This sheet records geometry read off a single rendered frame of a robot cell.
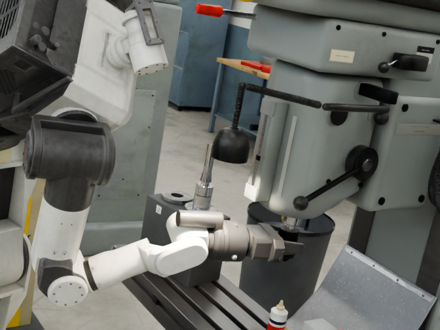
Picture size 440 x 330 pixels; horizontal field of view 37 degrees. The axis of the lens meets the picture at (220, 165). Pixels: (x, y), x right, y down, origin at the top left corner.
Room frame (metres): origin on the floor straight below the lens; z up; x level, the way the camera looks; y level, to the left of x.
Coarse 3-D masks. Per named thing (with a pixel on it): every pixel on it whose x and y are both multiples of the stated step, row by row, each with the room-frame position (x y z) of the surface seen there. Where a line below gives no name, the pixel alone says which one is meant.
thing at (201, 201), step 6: (198, 192) 1.68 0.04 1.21; (204, 192) 1.68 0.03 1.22; (210, 192) 1.69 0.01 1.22; (198, 198) 1.68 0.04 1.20; (204, 198) 1.68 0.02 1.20; (210, 198) 1.69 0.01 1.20; (192, 204) 1.70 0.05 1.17; (198, 204) 1.68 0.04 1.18; (204, 204) 1.68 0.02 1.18; (204, 210) 1.68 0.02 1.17
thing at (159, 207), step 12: (168, 192) 1.78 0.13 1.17; (180, 192) 1.80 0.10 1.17; (156, 204) 1.73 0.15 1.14; (168, 204) 1.72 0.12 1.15; (180, 204) 1.73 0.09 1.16; (144, 216) 1.76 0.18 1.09; (156, 216) 1.73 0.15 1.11; (168, 216) 1.70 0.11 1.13; (144, 228) 1.76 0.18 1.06; (156, 228) 1.72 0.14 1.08; (156, 240) 1.72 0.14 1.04; (168, 240) 1.69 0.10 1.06; (204, 264) 1.65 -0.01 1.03; (216, 264) 1.69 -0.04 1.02; (180, 276) 1.64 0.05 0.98; (192, 276) 1.62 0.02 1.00; (204, 276) 1.66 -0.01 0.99; (216, 276) 1.69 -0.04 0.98
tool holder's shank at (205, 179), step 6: (210, 144) 1.70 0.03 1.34; (210, 150) 1.69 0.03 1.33; (210, 156) 1.69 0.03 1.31; (204, 162) 1.70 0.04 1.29; (210, 162) 1.69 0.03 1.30; (204, 168) 1.69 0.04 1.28; (210, 168) 1.69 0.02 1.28; (204, 174) 1.69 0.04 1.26; (210, 174) 1.69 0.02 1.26; (204, 180) 1.69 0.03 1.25; (210, 180) 1.69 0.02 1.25
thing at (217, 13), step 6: (198, 6) 1.31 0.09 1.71; (204, 6) 1.32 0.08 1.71; (210, 6) 1.32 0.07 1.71; (216, 6) 1.33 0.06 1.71; (198, 12) 1.31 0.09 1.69; (204, 12) 1.31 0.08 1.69; (210, 12) 1.32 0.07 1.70; (216, 12) 1.33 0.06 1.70; (222, 12) 1.33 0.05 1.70; (228, 12) 1.35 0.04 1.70; (234, 12) 1.36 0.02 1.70; (240, 12) 1.37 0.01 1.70; (246, 12) 1.38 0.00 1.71; (246, 18) 1.38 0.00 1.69; (252, 18) 1.39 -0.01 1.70
